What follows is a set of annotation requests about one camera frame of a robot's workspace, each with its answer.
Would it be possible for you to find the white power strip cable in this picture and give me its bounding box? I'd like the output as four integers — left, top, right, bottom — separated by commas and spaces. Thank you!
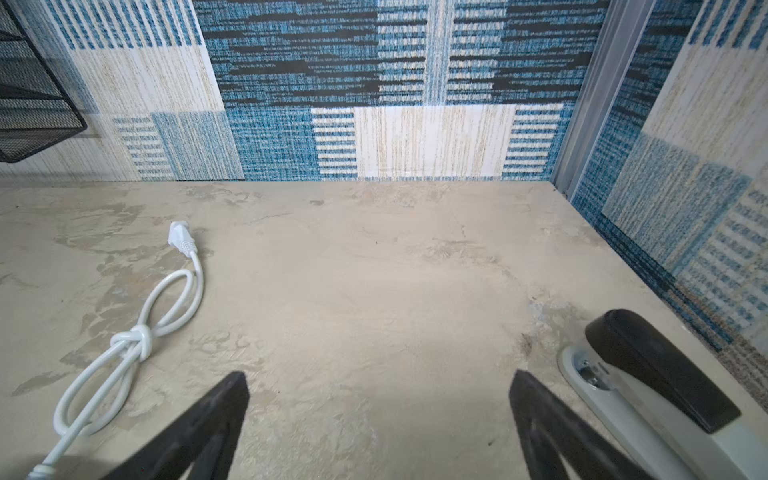
25, 220, 205, 480

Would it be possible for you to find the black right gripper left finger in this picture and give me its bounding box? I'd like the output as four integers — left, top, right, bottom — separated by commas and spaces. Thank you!
104, 371, 250, 479

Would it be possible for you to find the black and grey stapler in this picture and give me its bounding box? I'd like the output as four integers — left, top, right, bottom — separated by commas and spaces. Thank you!
558, 309, 767, 479

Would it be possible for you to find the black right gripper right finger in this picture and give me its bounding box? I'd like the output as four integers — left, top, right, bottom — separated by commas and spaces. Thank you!
508, 370, 651, 479

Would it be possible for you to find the black wire mesh shelf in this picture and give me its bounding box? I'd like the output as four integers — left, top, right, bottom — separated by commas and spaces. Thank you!
1, 1, 87, 163

